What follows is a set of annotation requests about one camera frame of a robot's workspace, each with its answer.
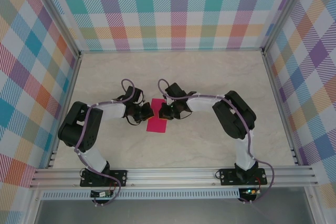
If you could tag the pink paper sheet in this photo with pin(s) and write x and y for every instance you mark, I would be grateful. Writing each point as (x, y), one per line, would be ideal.
(157, 127)

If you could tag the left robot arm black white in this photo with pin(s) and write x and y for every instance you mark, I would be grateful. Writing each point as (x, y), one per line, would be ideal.
(86, 129)

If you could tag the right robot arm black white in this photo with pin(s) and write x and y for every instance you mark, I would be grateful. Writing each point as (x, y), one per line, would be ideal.
(233, 119)

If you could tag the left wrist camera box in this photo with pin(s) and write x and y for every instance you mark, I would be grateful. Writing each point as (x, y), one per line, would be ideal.
(137, 95)

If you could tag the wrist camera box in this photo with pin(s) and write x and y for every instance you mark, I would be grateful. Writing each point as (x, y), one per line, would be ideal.
(137, 95)
(174, 90)

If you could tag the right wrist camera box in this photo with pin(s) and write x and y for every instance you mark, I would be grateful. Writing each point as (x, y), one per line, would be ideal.
(174, 90)

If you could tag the aluminium mounting rail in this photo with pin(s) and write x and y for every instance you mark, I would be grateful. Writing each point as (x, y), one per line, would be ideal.
(170, 178)

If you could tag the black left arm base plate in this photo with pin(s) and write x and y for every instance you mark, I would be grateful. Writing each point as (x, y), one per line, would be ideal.
(120, 178)

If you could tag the aluminium table edge rail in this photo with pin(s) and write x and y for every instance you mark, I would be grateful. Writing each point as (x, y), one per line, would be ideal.
(67, 103)
(281, 103)

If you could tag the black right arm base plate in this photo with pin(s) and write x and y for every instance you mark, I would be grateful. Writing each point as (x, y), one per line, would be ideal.
(227, 178)

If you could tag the aluminium frame post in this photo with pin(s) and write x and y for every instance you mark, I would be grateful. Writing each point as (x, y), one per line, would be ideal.
(286, 14)
(56, 16)

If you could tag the aluminium frame leg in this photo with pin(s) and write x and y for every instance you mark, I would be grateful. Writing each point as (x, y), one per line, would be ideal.
(32, 205)
(315, 205)

